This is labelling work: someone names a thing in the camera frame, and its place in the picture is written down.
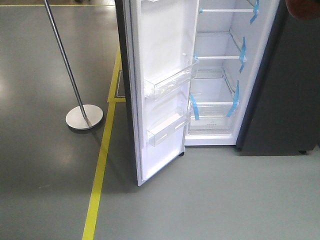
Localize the red yellow apple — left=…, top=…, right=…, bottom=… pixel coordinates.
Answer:
left=285, top=0, right=320, bottom=20

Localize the white open fridge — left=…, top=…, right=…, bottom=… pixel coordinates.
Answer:
left=185, top=0, right=280, bottom=147

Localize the dark grey right fridge door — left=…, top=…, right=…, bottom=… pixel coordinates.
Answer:
left=235, top=0, right=320, bottom=156

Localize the lower clear door bin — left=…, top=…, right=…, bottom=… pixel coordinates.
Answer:
left=147, top=108, right=192, bottom=147

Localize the clear door bin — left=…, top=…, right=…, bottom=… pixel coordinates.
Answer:
left=147, top=108, right=192, bottom=147
left=144, top=58, right=199, bottom=101

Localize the middle clear door bin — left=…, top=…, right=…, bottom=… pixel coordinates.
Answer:
left=144, top=58, right=199, bottom=101

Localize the dark floor sign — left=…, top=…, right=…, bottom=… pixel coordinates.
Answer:
left=115, top=70, right=126, bottom=98

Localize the clear crisper drawer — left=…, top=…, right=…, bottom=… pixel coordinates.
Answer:
left=188, top=102, right=238, bottom=135

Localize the silver pole stand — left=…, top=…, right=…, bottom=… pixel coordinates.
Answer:
left=43, top=0, right=104, bottom=131

